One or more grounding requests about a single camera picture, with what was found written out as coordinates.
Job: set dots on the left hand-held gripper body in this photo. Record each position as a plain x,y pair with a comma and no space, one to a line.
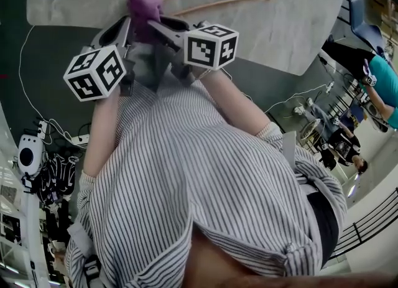
93,75

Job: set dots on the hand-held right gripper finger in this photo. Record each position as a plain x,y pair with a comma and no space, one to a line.
164,36
175,27

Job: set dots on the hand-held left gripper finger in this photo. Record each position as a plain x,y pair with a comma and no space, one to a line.
113,27
122,36

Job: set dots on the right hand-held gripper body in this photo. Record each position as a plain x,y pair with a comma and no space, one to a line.
205,47

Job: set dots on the purple cloth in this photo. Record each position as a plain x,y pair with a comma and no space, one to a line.
143,7

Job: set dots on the person's left forearm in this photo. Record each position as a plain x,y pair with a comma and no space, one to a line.
99,131

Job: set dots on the person's right forearm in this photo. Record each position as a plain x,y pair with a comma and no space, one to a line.
236,103

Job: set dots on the white power strip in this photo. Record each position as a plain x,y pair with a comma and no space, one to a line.
80,139
43,129
330,87

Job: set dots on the white hard-shell backpack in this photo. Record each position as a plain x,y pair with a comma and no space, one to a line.
29,156

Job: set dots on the black striped harness pile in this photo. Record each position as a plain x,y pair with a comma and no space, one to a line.
59,178

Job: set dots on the striped shirt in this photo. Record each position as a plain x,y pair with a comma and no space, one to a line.
186,171

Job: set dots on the round wicker tray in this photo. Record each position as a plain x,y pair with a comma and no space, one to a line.
309,128

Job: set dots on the white shelving unit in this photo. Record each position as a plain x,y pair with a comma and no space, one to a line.
31,218

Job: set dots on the blue chair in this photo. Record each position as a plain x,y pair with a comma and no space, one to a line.
363,28

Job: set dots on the black railing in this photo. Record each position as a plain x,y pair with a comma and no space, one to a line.
367,224

